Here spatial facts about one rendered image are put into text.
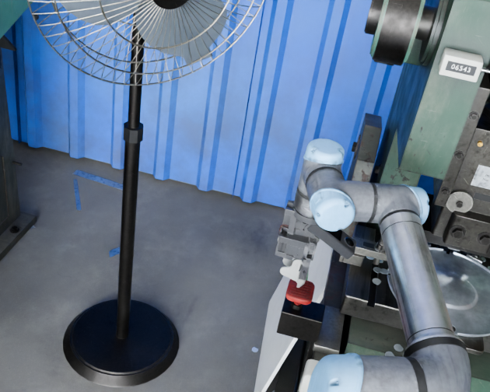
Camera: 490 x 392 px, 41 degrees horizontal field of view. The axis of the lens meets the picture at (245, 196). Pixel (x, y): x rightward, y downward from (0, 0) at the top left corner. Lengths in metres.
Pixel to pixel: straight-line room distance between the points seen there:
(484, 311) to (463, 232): 0.19
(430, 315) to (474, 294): 0.54
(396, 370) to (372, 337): 0.64
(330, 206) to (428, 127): 0.30
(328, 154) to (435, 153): 0.25
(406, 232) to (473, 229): 0.36
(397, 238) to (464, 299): 0.44
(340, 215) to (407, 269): 0.16
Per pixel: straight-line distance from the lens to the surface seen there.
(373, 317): 1.64
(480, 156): 1.46
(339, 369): 0.96
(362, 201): 1.22
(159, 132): 2.96
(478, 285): 1.66
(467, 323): 1.54
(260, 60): 2.72
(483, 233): 1.53
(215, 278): 2.62
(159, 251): 2.72
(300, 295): 1.49
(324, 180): 1.22
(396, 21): 1.34
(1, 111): 2.52
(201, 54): 1.69
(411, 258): 1.15
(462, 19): 1.30
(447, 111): 1.36
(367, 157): 1.87
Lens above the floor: 1.75
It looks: 35 degrees down
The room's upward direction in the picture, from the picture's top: 10 degrees clockwise
